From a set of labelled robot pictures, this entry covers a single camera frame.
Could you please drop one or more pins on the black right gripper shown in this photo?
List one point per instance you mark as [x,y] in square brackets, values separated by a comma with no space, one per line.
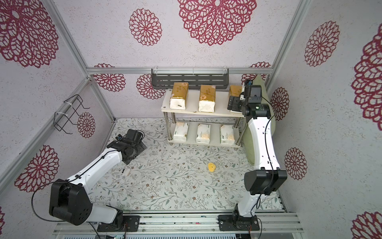
[235,102]

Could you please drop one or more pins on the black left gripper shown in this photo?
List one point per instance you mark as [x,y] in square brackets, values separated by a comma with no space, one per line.
[141,147]

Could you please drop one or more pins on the gold tissue pack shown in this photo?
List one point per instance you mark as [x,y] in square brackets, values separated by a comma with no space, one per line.
[207,98]
[179,96]
[235,90]

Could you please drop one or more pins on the white tissue pack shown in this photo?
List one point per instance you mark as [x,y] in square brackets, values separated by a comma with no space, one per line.
[203,133]
[227,136]
[181,131]

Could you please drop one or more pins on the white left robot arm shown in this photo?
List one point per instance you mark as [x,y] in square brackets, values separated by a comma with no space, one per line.
[69,198]

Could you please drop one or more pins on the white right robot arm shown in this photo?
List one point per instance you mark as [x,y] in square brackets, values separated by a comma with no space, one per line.
[267,177]

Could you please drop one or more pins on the white two-tier shelf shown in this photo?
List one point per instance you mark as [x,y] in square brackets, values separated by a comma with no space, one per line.
[191,115]

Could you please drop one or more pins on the green pillow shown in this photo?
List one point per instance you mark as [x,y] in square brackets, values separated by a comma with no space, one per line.
[247,138]

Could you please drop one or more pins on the floral table mat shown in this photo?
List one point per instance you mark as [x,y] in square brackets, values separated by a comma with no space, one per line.
[173,176]

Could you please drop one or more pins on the small yellow object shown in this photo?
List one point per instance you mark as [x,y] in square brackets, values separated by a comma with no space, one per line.
[211,167]

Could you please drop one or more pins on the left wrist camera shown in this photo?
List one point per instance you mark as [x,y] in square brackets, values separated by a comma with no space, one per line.
[119,137]

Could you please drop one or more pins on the black wire wall rack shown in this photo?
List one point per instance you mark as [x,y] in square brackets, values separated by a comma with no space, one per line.
[61,119]

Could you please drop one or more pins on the grey wall-mounted metal rack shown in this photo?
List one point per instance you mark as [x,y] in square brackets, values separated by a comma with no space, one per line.
[164,81]

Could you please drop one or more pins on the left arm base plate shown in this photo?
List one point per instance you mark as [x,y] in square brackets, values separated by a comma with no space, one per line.
[128,223]

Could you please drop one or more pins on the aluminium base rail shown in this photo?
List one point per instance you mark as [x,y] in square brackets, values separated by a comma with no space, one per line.
[207,223]

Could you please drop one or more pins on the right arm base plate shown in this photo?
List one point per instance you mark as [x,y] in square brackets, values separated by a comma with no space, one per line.
[238,223]

